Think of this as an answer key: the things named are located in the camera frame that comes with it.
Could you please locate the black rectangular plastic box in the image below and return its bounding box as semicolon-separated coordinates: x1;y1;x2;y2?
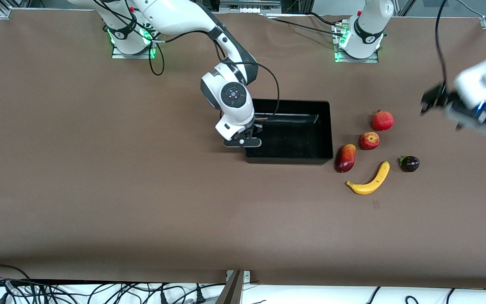
245;99;334;165

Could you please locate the red apple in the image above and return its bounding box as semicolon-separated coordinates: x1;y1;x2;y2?
359;132;380;151

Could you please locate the yellow banana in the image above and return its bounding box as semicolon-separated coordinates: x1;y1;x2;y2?
346;160;391;195

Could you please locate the red pomegranate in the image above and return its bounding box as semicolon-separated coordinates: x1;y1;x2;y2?
372;110;394;132

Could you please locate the dark purple mangosteen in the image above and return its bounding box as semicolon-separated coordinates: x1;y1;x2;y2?
398;155;420;173

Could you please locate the red yellow mango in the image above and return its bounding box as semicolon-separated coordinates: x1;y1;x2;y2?
335;144;356;173

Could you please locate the grey power strip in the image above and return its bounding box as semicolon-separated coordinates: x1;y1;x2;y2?
219;1;282;14

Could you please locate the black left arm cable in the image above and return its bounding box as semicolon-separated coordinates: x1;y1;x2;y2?
435;0;451;98

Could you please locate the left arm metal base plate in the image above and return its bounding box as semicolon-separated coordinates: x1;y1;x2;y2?
335;23;380;64

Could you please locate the black cable on table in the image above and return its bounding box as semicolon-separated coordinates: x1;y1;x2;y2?
264;13;346;37

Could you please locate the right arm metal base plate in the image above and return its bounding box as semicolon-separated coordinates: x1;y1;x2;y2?
112;25;156;59

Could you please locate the silver corner bracket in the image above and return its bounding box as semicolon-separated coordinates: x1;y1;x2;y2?
225;270;252;283

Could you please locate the dark metal frame strut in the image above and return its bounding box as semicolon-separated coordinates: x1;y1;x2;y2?
215;270;244;304

